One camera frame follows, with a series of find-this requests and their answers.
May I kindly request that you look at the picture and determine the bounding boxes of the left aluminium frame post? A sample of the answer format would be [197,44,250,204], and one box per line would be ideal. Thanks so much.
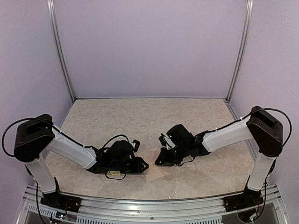
[46,0,77,103]

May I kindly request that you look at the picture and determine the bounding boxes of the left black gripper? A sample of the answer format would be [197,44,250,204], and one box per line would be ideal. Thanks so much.
[111,157,149,174]

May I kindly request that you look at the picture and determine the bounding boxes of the aluminium frame post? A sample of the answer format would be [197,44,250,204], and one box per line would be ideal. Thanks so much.
[46,0,77,103]
[226,0,254,104]

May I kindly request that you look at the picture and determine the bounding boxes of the wax seal sticker sheet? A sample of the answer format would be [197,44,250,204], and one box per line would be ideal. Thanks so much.
[107,171,122,176]

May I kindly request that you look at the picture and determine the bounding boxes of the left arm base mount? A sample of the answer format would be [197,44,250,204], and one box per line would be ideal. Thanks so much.
[41,177,82,213]

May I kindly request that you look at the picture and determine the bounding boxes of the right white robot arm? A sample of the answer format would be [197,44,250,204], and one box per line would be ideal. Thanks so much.
[155,106,283,207]

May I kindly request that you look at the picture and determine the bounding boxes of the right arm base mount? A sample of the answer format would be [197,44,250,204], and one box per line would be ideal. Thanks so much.
[223,182,264,212]

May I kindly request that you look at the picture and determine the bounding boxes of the pink envelope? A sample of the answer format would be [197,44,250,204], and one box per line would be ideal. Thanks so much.
[139,147,170,182]

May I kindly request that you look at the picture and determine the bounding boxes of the right aluminium frame post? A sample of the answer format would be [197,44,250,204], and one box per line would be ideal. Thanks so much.
[226,0,254,104]

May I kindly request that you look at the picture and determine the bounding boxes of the front aluminium rail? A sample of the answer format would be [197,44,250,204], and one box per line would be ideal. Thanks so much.
[15,185,287,224]

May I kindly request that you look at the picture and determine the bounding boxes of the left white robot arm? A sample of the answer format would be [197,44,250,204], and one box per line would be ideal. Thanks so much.
[14,114,149,208]

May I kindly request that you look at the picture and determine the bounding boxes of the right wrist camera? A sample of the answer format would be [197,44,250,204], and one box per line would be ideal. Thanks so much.
[158,134,168,147]

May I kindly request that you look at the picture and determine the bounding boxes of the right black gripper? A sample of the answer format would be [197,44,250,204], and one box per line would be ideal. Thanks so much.
[155,143,189,167]

